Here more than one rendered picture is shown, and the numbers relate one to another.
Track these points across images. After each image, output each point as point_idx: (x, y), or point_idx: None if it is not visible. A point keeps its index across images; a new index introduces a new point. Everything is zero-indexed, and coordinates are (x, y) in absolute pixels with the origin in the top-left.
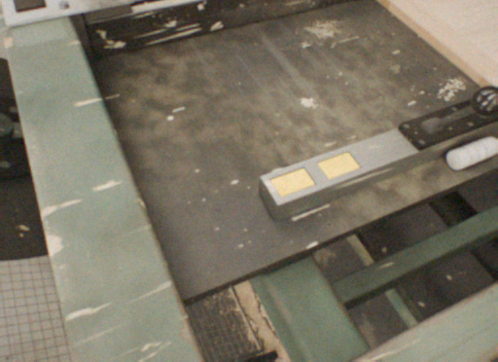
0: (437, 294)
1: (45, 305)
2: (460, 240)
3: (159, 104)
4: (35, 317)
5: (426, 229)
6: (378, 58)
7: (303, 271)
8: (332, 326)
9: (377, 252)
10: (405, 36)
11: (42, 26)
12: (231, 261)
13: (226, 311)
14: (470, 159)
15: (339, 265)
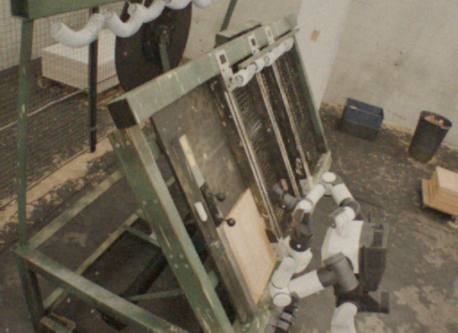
0: (79, 307)
1: None
2: None
3: (196, 103)
4: None
5: (119, 293)
6: (224, 185)
7: (156, 151)
8: None
9: (93, 269)
10: (233, 198)
11: (216, 64)
12: (160, 126)
13: (16, 182)
14: (199, 208)
15: (77, 249)
